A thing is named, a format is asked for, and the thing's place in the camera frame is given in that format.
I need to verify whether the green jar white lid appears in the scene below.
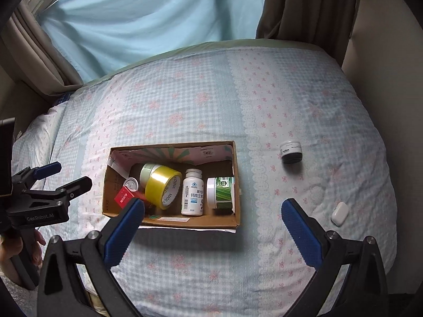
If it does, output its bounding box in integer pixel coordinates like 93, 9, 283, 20
139, 163, 160, 189

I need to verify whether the white earbuds case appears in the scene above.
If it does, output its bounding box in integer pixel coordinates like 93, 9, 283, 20
330, 201, 349, 227

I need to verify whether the small black white jar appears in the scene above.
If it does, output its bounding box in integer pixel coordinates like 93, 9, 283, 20
280, 139, 303, 165

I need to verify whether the person's left hand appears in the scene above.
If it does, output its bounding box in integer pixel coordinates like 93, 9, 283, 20
1, 230, 46, 268

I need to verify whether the white floral pillow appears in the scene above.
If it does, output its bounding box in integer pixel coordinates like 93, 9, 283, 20
11, 102, 67, 175

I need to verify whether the small red box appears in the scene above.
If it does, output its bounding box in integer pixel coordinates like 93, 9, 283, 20
114, 186, 146, 209

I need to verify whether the round white red-rimmed container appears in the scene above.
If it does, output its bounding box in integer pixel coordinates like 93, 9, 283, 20
123, 177, 139, 192

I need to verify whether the yellow tape roll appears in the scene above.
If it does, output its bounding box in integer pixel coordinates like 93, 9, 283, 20
145, 165, 182, 210

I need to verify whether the white pill bottle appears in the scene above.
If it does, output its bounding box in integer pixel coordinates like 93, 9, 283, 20
181, 168, 204, 216

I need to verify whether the brown left curtain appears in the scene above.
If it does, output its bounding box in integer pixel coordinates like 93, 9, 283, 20
1, 2, 83, 95

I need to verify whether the brown curtain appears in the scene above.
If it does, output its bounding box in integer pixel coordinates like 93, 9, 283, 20
1, 2, 83, 95
256, 0, 361, 64

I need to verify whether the cardboard box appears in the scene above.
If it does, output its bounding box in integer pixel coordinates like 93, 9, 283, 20
103, 140, 241, 232

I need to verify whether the green patterned white jar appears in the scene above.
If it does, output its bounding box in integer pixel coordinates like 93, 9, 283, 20
206, 177, 235, 210

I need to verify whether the checkered floral bed sheet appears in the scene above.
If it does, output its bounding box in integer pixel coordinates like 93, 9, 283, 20
9, 44, 399, 317

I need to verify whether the light blue hanging cloth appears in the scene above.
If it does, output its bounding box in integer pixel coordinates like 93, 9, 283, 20
37, 0, 264, 82

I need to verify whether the brown right curtain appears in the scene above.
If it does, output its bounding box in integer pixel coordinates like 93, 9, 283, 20
256, 0, 361, 64

